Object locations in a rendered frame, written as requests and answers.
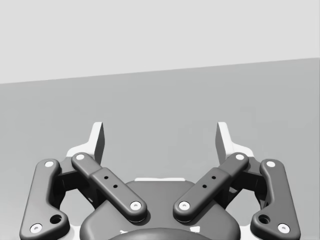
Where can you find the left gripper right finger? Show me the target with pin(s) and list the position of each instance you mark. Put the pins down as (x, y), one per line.
(212, 182)

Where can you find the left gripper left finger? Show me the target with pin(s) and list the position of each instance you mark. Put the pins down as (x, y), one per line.
(110, 183)

